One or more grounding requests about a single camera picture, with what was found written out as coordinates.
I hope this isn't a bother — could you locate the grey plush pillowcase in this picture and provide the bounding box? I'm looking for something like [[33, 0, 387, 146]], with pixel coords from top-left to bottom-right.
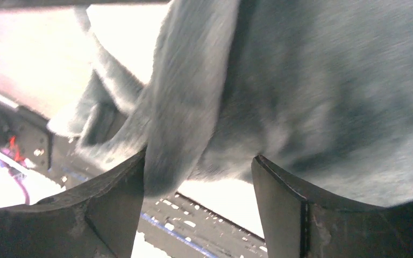
[[48, 1, 413, 206]]

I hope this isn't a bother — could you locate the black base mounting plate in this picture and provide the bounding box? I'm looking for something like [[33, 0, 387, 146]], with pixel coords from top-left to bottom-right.
[[0, 102, 267, 257]]

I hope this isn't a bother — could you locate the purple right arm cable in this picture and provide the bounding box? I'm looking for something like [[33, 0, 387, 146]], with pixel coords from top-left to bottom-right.
[[0, 158, 31, 205]]

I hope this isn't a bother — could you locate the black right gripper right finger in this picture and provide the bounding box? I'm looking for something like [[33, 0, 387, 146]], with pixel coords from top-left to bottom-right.
[[252, 156, 413, 257]]

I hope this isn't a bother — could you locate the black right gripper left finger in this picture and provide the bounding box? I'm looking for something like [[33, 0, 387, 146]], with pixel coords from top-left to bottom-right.
[[0, 152, 145, 257]]

